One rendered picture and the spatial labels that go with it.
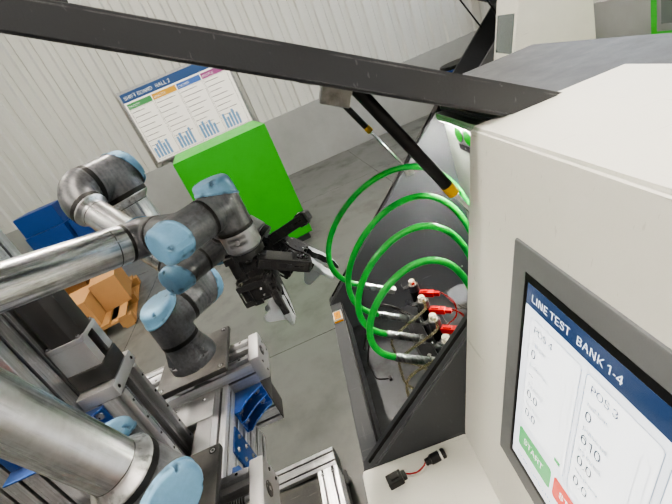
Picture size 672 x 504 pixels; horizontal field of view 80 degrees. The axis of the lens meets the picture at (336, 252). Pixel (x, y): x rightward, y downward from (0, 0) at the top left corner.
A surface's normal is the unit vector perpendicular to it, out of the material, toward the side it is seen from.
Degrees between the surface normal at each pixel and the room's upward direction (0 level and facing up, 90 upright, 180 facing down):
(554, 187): 76
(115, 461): 86
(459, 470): 0
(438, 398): 90
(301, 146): 90
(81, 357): 90
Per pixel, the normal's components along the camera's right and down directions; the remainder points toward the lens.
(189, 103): 0.20, 0.38
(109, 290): 0.44, 0.26
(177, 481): 0.83, 0.08
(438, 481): -0.36, -0.83
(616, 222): -0.98, 0.17
